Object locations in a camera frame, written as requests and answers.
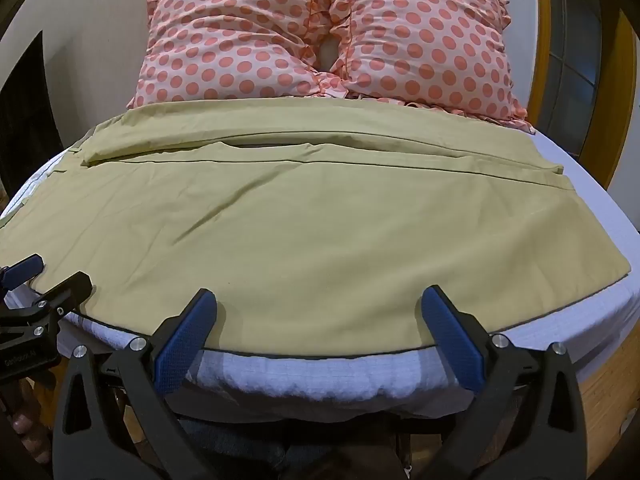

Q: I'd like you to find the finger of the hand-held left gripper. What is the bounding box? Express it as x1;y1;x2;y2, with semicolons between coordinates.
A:
4;271;94;338
0;254;46;292

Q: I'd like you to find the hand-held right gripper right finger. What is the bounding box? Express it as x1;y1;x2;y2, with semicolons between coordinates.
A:
420;285;587;480

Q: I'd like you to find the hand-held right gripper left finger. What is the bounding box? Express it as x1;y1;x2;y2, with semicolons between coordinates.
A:
52;287;221;480

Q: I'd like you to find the olive green bed sheet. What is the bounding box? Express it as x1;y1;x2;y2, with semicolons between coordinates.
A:
0;98;630;361

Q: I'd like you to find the person's left hand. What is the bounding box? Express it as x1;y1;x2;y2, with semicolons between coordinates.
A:
10;402;38;436

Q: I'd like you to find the bed with white sheet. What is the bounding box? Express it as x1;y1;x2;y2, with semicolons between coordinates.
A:
0;127;640;423

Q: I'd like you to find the dark panel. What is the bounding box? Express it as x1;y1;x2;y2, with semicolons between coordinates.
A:
0;30;65;201

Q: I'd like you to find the pink polka dot pillow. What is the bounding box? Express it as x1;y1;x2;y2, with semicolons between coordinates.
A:
126;0;346;110
320;0;537;135

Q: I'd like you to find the glass door pane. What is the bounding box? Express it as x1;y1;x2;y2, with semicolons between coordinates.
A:
542;0;617;158

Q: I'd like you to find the wooden bed frame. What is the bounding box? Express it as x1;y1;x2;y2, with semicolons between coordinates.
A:
575;332;640;451

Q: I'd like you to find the yellow wooden door frame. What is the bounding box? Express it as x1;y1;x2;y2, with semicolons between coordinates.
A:
442;0;638;188

